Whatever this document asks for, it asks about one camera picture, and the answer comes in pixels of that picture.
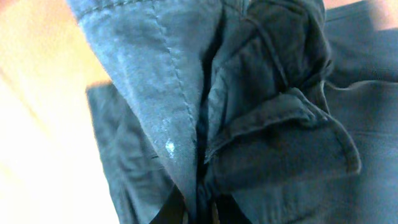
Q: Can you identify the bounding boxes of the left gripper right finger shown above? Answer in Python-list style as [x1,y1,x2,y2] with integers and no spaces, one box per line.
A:
[212,195,251,224]

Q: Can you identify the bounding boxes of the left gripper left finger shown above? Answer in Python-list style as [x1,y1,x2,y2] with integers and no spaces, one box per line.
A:
[150,186,188,224]

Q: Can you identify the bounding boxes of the navy blue denim shorts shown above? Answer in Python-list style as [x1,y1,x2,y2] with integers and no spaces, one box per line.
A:
[68,0,397,223]

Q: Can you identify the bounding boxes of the folded navy blue garment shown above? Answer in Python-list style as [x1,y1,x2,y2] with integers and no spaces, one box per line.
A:
[86,84,174,223]

